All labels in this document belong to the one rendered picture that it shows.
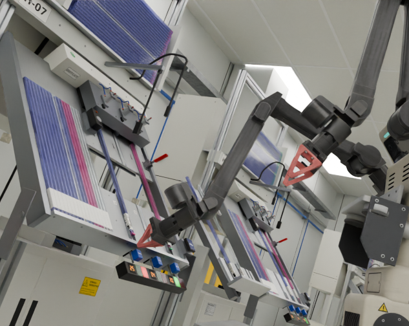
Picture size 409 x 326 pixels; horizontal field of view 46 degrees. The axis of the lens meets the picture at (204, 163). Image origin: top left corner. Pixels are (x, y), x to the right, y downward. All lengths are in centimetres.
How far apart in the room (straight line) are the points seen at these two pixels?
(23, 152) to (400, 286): 104
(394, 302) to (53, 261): 106
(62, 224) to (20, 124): 32
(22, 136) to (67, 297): 66
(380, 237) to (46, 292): 108
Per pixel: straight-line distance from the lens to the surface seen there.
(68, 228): 130
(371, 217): 133
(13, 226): 122
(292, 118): 164
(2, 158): 351
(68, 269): 178
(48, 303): 177
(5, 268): 122
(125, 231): 151
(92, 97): 178
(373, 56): 134
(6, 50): 166
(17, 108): 147
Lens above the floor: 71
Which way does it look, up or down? 12 degrees up
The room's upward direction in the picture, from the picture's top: 20 degrees clockwise
